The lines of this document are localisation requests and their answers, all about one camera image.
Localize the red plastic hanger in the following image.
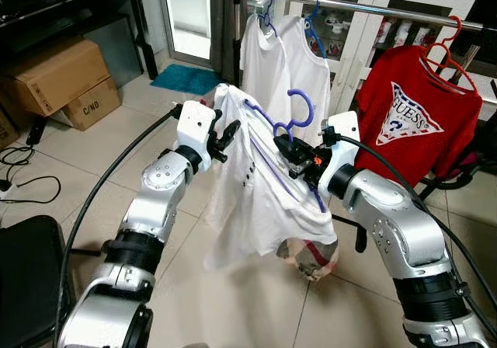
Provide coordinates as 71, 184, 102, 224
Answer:
422, 16, 476, 92

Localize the teal floor mat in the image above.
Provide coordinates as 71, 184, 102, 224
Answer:
150, 63, 226, 97

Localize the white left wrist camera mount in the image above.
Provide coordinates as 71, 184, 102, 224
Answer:
177, 101, 220, 156

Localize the black fabric seat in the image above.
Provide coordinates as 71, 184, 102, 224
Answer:
0, 214, 76, 348

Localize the chrome clothes rack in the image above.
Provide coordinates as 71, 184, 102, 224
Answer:
225, 0, 497, 89

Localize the grey curtain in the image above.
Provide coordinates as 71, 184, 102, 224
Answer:
210, 0, 243, 85

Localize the black power adapter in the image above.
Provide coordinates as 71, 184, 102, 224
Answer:
27, 115, 49, 147

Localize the cream shirt with plaid trim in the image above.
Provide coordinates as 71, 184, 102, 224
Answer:
203, 84, 340, 280

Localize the cardboard box with C/NO print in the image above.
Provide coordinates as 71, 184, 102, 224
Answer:
53, 76, 123, 131

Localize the large plain cardboard box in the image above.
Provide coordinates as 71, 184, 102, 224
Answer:
0, 36, 113, 117

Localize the blue plastic hanger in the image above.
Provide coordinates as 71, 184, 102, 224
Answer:
303, 0, 327, 60
245, 89, 327, 214
259, 0, 279, 38

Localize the red t-shirt with Guess print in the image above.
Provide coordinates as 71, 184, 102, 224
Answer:
353, 45, 484, 187

